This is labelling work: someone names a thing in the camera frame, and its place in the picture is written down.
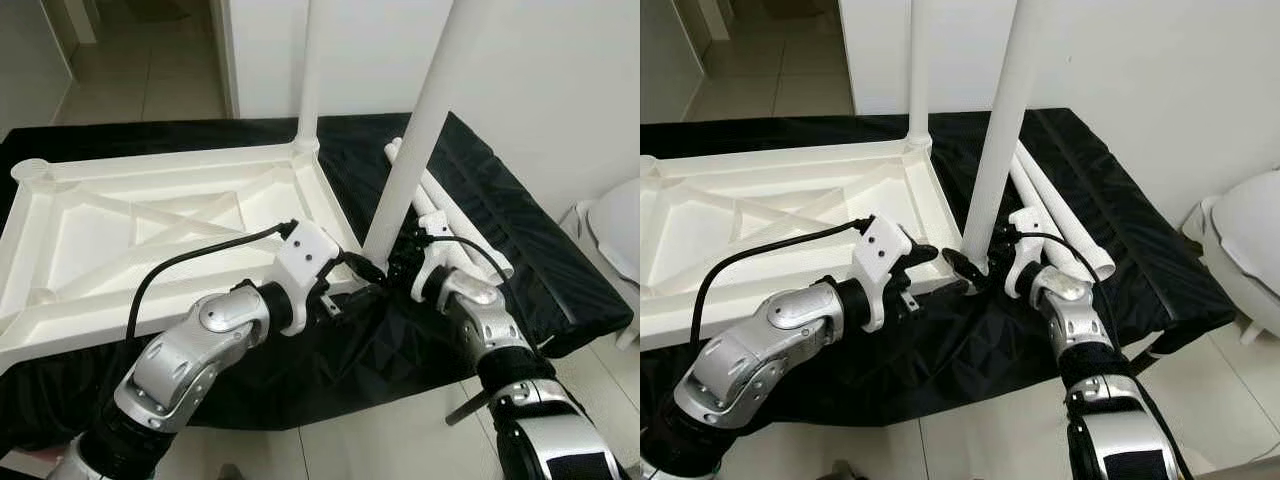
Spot white plastic table top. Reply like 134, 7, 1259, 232
640, 135, 969, 353
0, 138, 386, 373

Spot black metal table leg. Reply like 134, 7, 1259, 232
1130, 330, 1191, 376
445, 390, 498, 427

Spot black tablecloth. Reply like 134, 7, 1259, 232
640, 108, 1236, 431
0, 110, 636, 451

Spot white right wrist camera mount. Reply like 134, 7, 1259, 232
1005, 208, 1051, 299
412, 222, 463, 301

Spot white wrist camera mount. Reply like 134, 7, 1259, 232
1005, 208, 1051, 299
412, 222, 463, 301
272, 220, 343, 336
850, 215, 916, 333

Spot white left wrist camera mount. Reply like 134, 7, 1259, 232
850, 215, 916, 333
272, 220, 343, 336

